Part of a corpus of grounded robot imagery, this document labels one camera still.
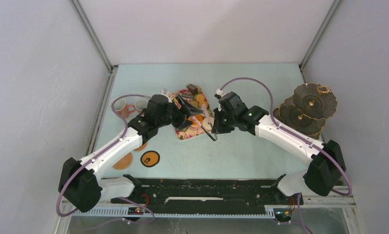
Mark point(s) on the chocolate cake piece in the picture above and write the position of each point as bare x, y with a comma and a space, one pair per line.
193, 89

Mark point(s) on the white donut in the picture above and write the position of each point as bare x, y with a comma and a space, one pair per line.
207, 123

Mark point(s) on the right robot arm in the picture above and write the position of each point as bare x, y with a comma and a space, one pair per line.
324, 161

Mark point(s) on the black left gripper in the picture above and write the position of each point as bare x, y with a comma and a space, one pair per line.
180, 117

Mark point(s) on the orange glazed donut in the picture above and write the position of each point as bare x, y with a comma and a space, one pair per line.
196, 120

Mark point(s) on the orange question mark coaster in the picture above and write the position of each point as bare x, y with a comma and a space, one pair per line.
150, 159

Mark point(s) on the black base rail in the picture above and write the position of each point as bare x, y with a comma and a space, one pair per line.
209, 196

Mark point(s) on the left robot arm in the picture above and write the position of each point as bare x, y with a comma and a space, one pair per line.
82, 181

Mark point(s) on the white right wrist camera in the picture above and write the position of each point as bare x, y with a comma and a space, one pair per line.
219, 93

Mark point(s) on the lower wooden round coaster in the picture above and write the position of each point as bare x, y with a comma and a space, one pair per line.
124, 162

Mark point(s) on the pink mug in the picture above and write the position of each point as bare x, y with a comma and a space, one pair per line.
122, 108

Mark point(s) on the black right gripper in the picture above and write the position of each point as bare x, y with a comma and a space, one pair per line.
215, 126

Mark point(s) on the orange round biscuit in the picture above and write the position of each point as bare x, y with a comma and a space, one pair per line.
203, 104
199, 98

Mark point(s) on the orange round biscuit upper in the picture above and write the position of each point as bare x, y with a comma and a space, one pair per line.
199, 98

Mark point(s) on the wooden round coaster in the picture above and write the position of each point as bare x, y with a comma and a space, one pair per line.
124, 162
141, 147

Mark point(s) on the pink handled metal tongs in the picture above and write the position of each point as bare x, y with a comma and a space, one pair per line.
212, 136

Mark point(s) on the three tier black cake stand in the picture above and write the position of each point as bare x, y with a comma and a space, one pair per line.
308, 109

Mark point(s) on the small pink cup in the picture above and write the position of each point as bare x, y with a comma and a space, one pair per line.
141, 104

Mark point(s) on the upper wooden round coaster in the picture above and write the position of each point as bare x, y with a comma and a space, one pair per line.
141, 147

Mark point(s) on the floral rectangular tray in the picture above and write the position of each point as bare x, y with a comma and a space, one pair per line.
189, 132

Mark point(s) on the orange round biscuit lower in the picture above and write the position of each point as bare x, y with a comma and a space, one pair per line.
203, 104

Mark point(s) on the striped chocolate cake slice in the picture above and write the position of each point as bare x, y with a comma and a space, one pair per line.
187, 96

